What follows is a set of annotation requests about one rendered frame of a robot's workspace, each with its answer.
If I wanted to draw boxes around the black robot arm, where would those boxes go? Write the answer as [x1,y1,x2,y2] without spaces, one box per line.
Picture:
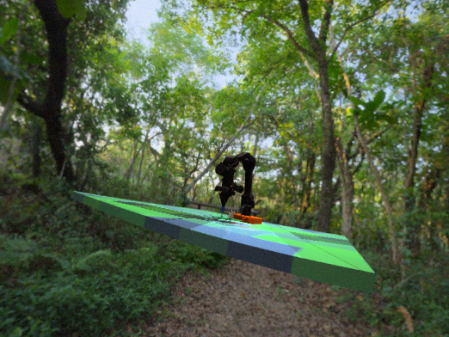
[215,152,256,217]

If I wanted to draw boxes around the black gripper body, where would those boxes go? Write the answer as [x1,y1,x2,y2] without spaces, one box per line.
[215,177,236,196]

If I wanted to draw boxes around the green circuit board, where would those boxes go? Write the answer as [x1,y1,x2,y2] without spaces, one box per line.
[216,206,242,222]

